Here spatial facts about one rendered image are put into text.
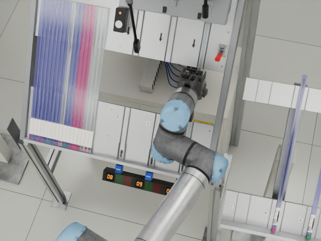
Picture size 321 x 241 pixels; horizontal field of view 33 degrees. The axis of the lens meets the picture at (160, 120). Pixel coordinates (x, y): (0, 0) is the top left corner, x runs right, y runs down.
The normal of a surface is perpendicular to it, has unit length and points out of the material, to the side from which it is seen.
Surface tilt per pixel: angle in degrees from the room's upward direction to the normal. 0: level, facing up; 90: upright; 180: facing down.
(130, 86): 0
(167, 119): 54
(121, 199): 0
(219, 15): 45
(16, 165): 0
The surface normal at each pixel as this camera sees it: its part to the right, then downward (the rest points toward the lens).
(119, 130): -0.23, 0.26
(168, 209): -0.06, -0.61
